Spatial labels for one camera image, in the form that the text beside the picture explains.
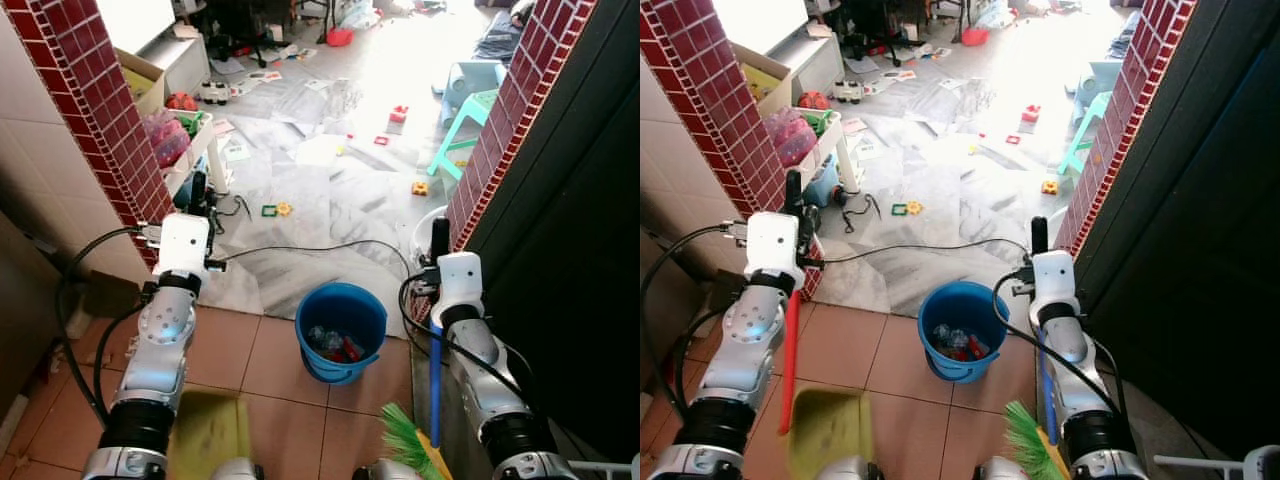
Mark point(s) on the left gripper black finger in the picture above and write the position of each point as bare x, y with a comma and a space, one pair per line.
793, 190
198, 192

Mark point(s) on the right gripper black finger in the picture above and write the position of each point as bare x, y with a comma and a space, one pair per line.
1039, 232
440, 238

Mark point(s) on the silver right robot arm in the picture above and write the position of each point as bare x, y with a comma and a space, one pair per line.
1065, 345
480, 350

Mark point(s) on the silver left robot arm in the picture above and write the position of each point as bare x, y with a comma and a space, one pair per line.
750, 335
165, 330

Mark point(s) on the white plastic bucket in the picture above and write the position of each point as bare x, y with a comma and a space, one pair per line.
420, 245

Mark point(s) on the blue toy vehicle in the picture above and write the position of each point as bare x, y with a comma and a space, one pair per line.
825, 185

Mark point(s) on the white low shelf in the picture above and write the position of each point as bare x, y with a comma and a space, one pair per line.
850, 160
217, 160

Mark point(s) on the pink plastic bag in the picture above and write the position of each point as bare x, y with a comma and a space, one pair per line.
165, 138
790, 138

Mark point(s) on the red toy car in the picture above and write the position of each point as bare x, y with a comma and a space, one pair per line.
181, 101
813, 100

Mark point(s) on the white toy truck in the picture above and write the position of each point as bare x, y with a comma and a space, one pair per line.
850, 92
215, 92

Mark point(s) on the brown cardboard box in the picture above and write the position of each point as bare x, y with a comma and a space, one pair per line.
145, 85
770, 85

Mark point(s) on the red toy block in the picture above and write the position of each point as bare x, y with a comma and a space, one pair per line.
1030, 112
398, 113

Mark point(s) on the red packet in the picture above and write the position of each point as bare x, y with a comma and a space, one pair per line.
975, 348
353, 348

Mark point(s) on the white low cabinet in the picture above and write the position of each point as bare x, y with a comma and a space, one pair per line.
815, 55
185, 60

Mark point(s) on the green plastic stool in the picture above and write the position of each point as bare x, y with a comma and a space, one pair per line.
475, 105
1095, 110

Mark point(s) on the clear plastic bottle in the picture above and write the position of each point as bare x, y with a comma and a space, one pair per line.
325, 338
947, 336

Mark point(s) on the blue plastic bucket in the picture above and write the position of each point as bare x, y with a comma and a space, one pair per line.
340, 372
960, 370

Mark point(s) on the grey-blue plastic stool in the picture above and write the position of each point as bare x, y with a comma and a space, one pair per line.
1100, 78
470, 80

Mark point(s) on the red plastic bowl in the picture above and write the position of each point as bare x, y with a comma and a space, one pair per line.
340, 38
975, 37

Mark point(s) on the white metal rack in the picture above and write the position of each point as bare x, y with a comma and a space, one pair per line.
1200, 462

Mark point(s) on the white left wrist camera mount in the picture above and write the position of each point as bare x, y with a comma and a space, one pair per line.
772, 245
183, 245

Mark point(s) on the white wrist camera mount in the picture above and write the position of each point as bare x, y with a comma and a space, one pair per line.
183, 245
1055, 275
772, 245
458, 280

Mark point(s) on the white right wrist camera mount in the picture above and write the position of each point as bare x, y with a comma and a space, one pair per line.
1055, 275
458, 280

